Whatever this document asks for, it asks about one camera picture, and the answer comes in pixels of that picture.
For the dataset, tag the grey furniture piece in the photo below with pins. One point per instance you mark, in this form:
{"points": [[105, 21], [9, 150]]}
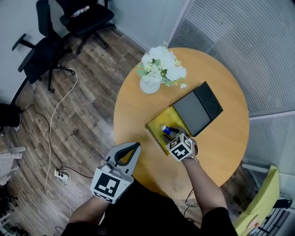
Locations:
{"points": [[9, 161]]}

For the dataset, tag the yellow box tray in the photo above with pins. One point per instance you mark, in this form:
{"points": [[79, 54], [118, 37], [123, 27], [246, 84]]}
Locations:
{"points": [[159, 119]]}

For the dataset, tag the blue bottle with white cap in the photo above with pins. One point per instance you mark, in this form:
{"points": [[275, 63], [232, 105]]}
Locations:
{"points": [[167, 130]]}

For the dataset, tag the person's left forearm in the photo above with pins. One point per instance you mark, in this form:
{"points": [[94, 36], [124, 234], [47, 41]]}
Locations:
{"points": [[88, 209]]}

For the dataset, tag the black office chair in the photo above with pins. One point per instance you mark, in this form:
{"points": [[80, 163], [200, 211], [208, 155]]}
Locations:
{"points": [[42, 53], [88, 18]]}

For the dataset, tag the black box lid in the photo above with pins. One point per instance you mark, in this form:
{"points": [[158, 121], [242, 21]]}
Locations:
{"points": [[198, 108]]}

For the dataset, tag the person's black shirt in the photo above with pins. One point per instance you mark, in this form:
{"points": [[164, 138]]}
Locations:
{"points": [[143, 214]]}

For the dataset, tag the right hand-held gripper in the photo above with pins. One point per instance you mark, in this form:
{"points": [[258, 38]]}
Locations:
{"points": [[181, 147]]}

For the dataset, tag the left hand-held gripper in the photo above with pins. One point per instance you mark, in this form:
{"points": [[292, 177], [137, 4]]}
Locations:
{"points": [[107, 184]]}

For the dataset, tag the white ceramic vase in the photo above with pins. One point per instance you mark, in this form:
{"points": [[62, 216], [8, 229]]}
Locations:
{"points": [[149, 85]]}

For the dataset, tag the white power strip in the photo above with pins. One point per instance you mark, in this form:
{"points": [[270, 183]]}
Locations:
{"points": [[61, 175]]}

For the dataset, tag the clear plastic bottle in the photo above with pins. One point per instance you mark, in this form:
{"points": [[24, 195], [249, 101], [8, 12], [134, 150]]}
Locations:
{"points": [[79, 11]]}

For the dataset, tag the person's right forearm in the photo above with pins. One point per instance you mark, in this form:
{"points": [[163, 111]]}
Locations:
{"points": [[202, 184]]}

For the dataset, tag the white flower bouquet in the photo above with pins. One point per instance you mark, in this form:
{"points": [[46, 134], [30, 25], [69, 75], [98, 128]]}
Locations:
{"points": [[166, 62]]}

